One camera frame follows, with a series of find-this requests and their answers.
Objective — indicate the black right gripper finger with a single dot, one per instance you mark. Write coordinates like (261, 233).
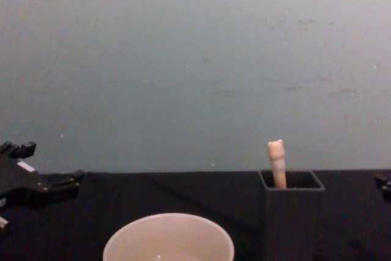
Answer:
(385, 186)

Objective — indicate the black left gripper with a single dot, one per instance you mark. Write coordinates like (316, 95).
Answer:
(18, 181)

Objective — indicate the black square holder box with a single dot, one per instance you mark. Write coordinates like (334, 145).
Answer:
(291, 224)

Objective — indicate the cream bear-headed stick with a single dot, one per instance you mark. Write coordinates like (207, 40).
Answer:
(277, 160)

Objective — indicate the black table cloth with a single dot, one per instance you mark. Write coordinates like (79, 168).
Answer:
(183, 193)

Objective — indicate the white round bowl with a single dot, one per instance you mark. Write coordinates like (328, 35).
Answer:
(168, 238)

